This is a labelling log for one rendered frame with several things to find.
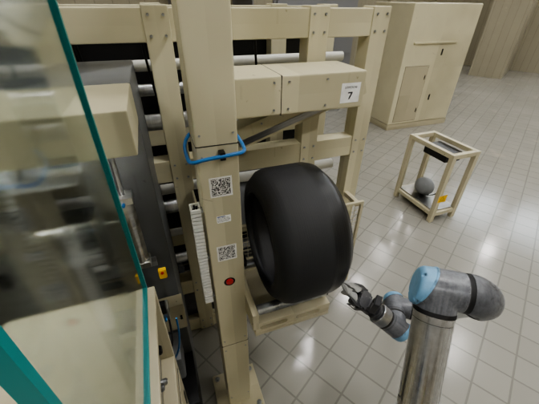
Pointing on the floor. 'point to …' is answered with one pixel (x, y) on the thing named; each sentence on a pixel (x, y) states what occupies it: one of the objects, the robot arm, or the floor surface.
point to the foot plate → (241, 401)
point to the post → (216, 168)
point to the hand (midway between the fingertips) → (345, 284)
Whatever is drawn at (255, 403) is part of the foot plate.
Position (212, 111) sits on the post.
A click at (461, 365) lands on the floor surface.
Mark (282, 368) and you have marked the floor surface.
